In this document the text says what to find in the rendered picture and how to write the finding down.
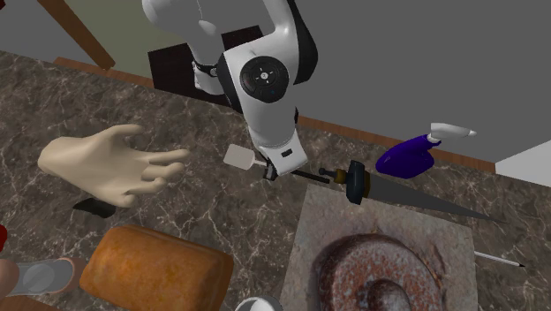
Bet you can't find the brown wooden beam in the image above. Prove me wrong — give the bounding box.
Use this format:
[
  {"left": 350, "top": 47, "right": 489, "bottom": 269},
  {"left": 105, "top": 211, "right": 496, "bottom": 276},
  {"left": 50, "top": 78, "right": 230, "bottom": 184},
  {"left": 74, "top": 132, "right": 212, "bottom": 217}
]
[{"left": 35, "top": 0, "right": 117, "bottom": 72}]

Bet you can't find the dark robot stand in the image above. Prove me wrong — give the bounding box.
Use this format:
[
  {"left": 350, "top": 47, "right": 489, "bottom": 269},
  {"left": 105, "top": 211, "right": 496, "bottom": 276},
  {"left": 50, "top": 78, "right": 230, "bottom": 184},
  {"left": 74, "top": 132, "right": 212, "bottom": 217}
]
[{"left": 147, "top": 25, "right": 265, "bottom": 109}]

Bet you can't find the blue object white handle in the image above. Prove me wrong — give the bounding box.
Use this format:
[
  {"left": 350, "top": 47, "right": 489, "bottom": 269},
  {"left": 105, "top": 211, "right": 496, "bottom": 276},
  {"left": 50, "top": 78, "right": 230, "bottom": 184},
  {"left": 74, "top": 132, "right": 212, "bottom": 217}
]
[{"left": 374, "top": 122, "right": 478, "bottom": 180}]

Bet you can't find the orange bread loaf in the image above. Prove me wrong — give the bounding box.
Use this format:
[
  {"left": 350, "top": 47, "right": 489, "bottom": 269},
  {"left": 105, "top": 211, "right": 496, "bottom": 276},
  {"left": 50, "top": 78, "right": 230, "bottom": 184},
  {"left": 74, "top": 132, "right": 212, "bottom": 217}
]
[{"left": 79, "top": 224, "right": 235, "bottom": 311}]

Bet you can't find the stone slab brown ring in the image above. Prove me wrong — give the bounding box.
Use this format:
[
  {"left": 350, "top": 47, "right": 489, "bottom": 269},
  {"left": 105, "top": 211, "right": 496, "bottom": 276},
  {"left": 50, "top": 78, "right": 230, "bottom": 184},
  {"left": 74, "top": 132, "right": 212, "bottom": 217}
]
[{"left": 279, "top": 183, "right": 480, "bottom": 311}]

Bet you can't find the white pen black tip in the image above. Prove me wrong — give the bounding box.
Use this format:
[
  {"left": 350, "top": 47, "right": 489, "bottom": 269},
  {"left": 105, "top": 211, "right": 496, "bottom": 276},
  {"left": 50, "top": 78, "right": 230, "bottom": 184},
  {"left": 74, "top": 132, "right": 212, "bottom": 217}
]
[{"left": 473, "top": 250, "right": 526, "bottom": 269}]

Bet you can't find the beige hand sculpture black base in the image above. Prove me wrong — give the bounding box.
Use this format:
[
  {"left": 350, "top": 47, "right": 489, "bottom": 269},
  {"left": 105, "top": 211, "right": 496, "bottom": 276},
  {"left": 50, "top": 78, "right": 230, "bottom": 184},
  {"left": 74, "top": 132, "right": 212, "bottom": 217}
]
[{"left": 37, "top": 124, "right": 192, "bottom": 219}]

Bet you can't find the grey dagger black guard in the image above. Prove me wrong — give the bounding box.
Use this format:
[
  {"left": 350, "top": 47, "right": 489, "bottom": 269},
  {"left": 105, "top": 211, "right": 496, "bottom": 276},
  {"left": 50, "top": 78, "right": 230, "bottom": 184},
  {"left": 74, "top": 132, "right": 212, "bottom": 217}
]
[{"left": 319, "top": 159, "right": 508, "bottom": 225}]

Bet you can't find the white bowl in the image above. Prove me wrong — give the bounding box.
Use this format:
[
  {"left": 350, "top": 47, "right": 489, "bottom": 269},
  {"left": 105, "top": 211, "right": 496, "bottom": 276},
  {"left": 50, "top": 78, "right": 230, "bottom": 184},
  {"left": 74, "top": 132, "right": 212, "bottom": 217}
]
[{"left": 233, "top": 294, "right": 285, "bottom": 311}]

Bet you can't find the white spatula black handle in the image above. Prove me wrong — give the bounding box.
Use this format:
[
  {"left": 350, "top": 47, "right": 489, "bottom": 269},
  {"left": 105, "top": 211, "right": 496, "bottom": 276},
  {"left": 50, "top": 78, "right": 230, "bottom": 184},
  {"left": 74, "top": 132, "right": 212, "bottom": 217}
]
[{"left": 223, "top": 143, "right": 331, "bottom": 186}]

